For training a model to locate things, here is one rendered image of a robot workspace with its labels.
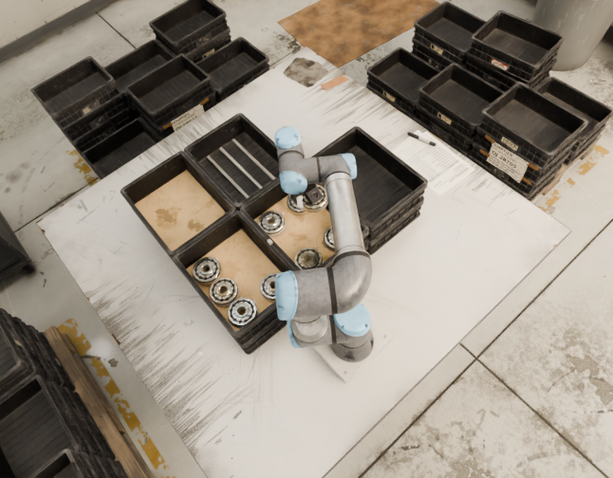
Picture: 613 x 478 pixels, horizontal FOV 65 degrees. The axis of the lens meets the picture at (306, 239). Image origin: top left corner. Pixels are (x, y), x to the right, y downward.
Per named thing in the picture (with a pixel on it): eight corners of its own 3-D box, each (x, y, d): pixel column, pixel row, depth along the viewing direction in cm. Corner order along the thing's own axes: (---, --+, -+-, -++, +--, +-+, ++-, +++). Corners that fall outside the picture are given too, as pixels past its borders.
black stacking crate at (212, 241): (308, 295, 171) (306, 282, 161) (242, 348, 163) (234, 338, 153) (244, 226, 188) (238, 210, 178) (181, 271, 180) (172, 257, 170)
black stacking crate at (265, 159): (302, 183, 196) (299, 165, 186) (244, 225, 188) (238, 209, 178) (246, 131, 213) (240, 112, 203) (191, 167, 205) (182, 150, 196)
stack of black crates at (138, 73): (171, 80, 334) (154, 38, 304) (195, 101, 321) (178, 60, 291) (122, 110, 323) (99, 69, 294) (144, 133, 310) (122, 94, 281)
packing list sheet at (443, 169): (478, 167, 206) (478, 166, 205) (442, 198, 199) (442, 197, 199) (420, 127, 220) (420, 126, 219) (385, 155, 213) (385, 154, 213)
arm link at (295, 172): (319, 177, 132) (314, 146, 137) (278, 182, 132) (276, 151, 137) (320, 193, 139) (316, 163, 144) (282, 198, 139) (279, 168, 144)
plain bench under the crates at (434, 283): (519, 300, 247) (572, 230, 187) (283, 537, 204) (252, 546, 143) (315, 135, 315) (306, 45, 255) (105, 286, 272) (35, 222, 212)
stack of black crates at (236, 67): (250, 78, 327) (240, 35, 298) (278, 100, 315) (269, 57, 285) (203, 108, 317) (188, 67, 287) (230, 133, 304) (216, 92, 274)
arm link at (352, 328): (373, 345, 158) (375, 329, 146) (332, 350, 158) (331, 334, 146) (366, 312, 164) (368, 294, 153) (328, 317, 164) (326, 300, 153)
